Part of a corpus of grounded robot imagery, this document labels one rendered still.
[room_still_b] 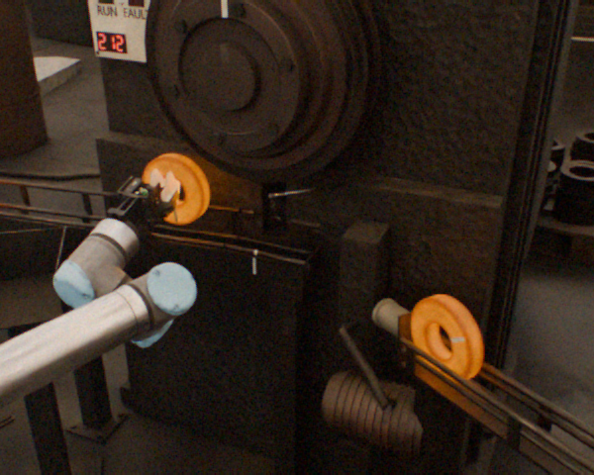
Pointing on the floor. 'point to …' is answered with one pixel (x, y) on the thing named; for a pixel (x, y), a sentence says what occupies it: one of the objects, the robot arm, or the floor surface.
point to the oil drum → (8, 83)
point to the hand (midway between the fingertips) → (174, 181)
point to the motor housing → (368, 423)
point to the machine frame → (523, 134)
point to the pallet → (578, 200)
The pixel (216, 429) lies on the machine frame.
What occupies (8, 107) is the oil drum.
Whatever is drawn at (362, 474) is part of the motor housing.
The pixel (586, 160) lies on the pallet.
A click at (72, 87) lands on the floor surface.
